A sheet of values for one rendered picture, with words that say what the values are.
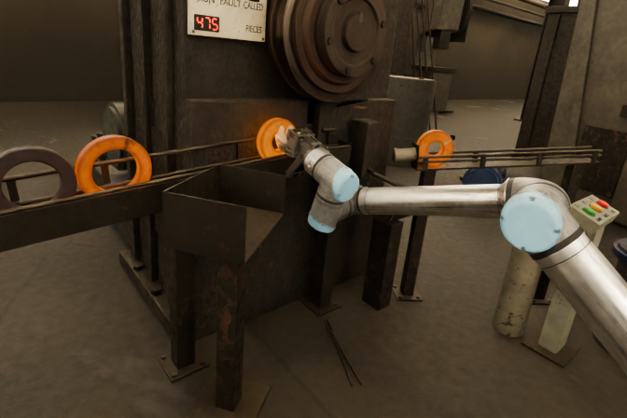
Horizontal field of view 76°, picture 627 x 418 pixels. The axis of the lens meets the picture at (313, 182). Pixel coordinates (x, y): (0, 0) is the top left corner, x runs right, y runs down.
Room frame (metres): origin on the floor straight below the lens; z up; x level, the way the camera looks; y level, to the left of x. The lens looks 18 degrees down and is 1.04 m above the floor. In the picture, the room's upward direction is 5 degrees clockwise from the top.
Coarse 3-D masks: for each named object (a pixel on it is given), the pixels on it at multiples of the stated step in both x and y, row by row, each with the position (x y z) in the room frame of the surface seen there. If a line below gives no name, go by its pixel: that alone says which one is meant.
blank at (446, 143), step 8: (424, 136) 1.65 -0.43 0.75; (432, 136) 1.65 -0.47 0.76; (440, 136) 1.66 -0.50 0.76; (448, 136) 1.66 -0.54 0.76; (424, 144) 1.65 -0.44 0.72; (440, 144) 1.68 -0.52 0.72; (448, 144) 1.66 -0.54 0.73; (424, 152) 1.65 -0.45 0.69; (440, 152) 1.67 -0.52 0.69; (448, 152) 1.66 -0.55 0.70
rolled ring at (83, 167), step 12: (96, 144) 0.97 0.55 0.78; (108, 144) 0.99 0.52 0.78; (120, 144) 1.01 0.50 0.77; (132, 144) 1.03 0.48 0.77; (84, 156) 0.95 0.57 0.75; (96, 156) 0.97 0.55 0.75; (144, 156) 1.05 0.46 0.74; (84, 168) 0.95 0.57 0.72; (144, 168) 1.05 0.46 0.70; (84, 180) 0.95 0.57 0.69; (132, 180) 1.05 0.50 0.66; (144, 180) 1.05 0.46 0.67; (84, 192) 0.95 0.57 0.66
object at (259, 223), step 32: (192, 192) 0.96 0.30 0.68; (224, 192) 1.09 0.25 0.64; (256, 192) 1.06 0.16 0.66; (192, 224) 0.82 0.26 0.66; (224, 224) 0.80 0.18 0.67; (256, 224) 0.97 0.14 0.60; (224, 256) 0.80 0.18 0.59; (224, 288) 0.94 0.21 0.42; (224, 320) 0.94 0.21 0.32; (224, 352) 0.94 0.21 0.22; (224, 384) 0.94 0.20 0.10; (256, 384) 1.04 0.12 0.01; (192, 416) 0.90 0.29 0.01; (224, 416) 0.91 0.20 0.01; (256, 416) 0.92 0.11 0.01
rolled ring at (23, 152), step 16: (0, 160) 0.84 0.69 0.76; (16, 160) 0.86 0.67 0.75; (32, 160) 0.88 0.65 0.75; (48, 160) 0.90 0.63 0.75; (64, 160) 0.93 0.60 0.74; (0, 176) 0.84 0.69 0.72; (64, 176) 0.92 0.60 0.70; (0, 192) 0.84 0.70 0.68; (64, 192) 0.92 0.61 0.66; (0, 208) 0.83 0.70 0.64
